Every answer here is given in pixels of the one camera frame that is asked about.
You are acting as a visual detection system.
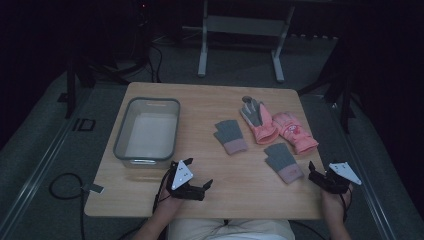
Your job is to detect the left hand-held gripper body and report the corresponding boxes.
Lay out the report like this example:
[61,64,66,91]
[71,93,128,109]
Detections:
[165,159,206,202]

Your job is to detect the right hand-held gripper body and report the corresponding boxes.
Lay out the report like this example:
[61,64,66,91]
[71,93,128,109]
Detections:
[307,161,363,195]

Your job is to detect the clear plastic bin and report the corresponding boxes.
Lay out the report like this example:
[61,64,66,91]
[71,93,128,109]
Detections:
[112,96,181,169]

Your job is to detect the pink glove with grey palm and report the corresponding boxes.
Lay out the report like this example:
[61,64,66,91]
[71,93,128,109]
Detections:
[239,95,280,146]

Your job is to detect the person's left hand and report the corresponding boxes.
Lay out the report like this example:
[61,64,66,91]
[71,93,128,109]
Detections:
[155,192,188,218]

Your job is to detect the person's right hand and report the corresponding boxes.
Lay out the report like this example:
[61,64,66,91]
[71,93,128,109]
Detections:
[320,183,355,221]

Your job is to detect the pink glove with printed figure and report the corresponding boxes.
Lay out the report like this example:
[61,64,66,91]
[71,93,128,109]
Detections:
[272,111,320,155]

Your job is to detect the person's beige pants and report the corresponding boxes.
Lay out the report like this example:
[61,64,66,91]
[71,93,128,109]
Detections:
[166,218,297,240]

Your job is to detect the black stand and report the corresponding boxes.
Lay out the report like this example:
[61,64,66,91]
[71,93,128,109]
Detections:
[57,49,158,120]
[297,39,364,135]

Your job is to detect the white metal stand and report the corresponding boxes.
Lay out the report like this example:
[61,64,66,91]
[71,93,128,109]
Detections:
[197,0,297,84]

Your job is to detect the metal floor rail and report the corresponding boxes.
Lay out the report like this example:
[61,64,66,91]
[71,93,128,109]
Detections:
[328,99,398,240]
[0,96,88,231]

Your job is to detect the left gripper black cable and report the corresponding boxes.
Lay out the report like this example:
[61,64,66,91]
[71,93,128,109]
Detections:
[151,169,175,215]

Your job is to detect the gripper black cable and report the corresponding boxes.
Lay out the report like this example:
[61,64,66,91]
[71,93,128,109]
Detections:
[151,169,175,215]
[337,192,352,224]

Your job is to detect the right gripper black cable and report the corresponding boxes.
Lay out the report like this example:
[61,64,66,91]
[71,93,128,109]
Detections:
[337,192,352,224]

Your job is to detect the black floor cable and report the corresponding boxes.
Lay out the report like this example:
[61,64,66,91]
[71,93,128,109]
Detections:
[48,172,86,240]

